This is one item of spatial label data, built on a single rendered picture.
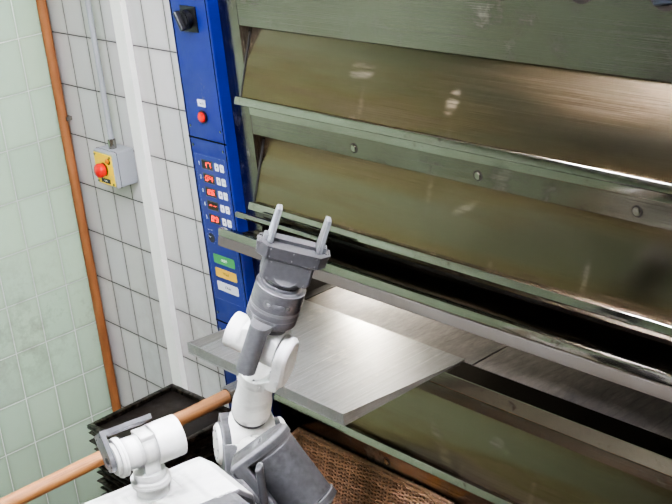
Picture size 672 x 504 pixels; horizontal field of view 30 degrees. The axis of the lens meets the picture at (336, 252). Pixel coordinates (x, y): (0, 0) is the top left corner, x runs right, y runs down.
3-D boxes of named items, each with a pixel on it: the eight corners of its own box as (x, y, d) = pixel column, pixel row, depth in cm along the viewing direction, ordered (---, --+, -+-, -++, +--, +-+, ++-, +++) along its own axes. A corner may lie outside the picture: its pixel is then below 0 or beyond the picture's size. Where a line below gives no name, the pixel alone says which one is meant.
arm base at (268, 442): (325, 491, 215) (346, 493, 204) (268, 540, 211) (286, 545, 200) (273, 421, 214) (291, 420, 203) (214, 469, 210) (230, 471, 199)
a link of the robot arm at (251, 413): (278, 359, 228) (267, 420, 242) (222, 364, 225) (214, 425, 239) (289, 407, 221) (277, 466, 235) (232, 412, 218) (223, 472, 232)
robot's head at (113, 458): (171, 457, 191) (152, 411, 193) (119, 478, 187) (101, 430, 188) (160, 464, 197) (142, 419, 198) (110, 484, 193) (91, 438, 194)
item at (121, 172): (119, 176, 352) (113, 141, 348) (139, 182, 345) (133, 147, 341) (97, 183, 348) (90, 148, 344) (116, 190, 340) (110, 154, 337)
